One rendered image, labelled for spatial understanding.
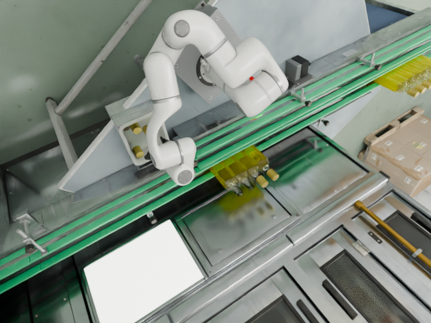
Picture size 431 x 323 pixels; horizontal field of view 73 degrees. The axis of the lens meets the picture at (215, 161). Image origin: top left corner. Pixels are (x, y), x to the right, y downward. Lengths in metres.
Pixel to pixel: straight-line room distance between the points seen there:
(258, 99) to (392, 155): 4.17
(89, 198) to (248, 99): 0.79
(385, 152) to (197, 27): 4.38
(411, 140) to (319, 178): 3.87
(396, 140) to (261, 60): 4.43
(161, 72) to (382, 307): 1.09
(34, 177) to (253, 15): 1.42
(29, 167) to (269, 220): 1.39
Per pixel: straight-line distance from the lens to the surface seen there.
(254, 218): 1.33
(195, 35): 0.85
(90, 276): 1.37
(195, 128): 1.31
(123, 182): 1.33
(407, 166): 4.91
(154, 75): 0.85
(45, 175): 1.90
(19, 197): 1.88
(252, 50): 0.90
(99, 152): 1.30
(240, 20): 1.31
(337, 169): 1.58
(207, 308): 1.22
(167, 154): 0.89
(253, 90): 0.92
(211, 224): 1.32
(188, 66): 1.11
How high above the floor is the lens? 1.75
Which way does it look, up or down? 38 degrees down
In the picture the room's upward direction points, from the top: 139 degrees clockwise
